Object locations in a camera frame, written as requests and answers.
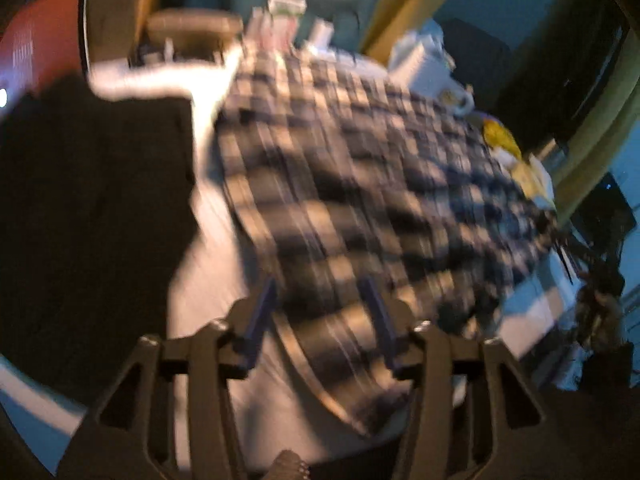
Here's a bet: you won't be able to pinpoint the green white milk carton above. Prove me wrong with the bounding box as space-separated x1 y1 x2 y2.
260 0 307 51

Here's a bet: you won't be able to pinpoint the tablet with red screen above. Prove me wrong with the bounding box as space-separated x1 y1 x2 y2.
1 0 88 113

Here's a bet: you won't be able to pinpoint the yellow tissue pack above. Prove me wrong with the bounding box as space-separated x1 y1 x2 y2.
510 155 555 210

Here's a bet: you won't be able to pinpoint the white power adapter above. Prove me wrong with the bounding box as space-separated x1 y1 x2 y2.
307 18 334 50

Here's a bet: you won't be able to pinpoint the plaid pajama pants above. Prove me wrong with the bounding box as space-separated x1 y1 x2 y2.
215 49 556 437

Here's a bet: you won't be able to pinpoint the white perforated plastic basket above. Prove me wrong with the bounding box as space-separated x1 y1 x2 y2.
387 30 456 98

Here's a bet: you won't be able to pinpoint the white bear mug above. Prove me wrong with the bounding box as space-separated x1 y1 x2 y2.
436 84 475 117

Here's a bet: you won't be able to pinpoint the yellow duck snack bag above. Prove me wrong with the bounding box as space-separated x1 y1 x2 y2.
483 118 522 160

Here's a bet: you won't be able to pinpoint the yellow curtain right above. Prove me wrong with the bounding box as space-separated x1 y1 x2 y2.
552 32 640 226

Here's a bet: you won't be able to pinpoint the beige lidded food container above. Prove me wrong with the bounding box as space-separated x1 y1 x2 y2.
145 8 243 53

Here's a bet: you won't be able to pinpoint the cardboard box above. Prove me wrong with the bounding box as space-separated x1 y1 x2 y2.
85 0 160 65

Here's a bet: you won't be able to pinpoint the person's fingertip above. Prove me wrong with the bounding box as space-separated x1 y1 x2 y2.
262 450 310 480

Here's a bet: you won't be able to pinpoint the black folded garment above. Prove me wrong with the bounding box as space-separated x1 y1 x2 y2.
1 75 198 405

